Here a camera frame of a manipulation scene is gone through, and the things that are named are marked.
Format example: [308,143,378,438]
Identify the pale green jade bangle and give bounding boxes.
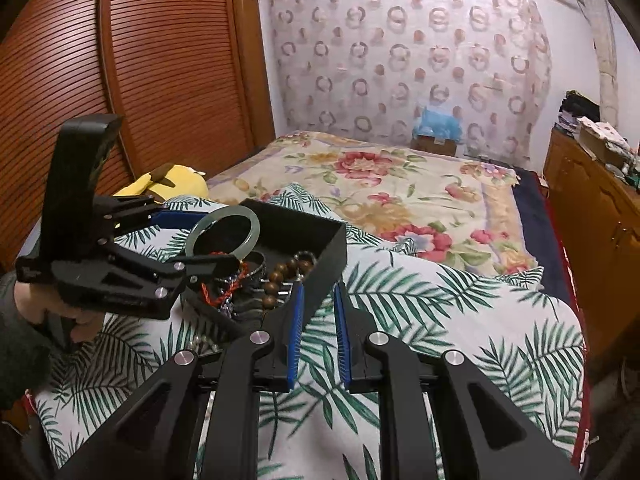
[184,208,262,262]

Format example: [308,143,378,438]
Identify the red string bracelet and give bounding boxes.
[199,251,252,312]

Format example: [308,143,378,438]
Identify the green leaf print cloth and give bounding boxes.
[32,182,589,480]

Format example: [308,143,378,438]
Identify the yellow plush toy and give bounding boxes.
[112,162,209,199]

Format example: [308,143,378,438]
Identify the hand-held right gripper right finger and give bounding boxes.
[333,280,584,480]

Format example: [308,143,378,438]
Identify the small cardboard box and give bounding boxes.
[410,134,459,157]

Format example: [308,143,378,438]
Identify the red blanket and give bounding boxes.
[529,170,597,472]

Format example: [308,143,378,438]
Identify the brown slatted wardrobe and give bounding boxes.
[0,0,277,272]

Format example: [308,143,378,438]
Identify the person's left hand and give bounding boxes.
[12,279,109,345]

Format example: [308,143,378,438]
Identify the stack of folded clothes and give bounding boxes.
[557,89,601,134]

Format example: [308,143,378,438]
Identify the brown wooden bead bracelet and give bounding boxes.
[262,251,319,312]

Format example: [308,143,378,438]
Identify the floral blanket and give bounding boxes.
[207,129,542,279]

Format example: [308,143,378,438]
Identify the wrapped air conditioner pipe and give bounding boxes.
[574,0,622,132]

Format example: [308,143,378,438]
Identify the wooden side cabinet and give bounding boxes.
[542,127,640,362]

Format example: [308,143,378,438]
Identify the black box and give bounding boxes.
[180,198,349,334]

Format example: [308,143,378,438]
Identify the silver metal bracelets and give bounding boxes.
[219,253,297,319]

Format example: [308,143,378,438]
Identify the blue plastic bag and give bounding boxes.
[412,104,462,144]

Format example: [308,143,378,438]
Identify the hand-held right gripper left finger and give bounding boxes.
[55,282,306,480]

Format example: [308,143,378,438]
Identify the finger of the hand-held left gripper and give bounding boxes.
[100,240,239,307]
[92,193,210,244]

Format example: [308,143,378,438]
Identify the circle pattern curtain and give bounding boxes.
[267,0,554,172]

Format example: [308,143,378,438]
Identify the navy bed sheet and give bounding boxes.
[514,167,582,322]

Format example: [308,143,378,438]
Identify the cardboard box with cloth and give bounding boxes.
[577,117,634,162]

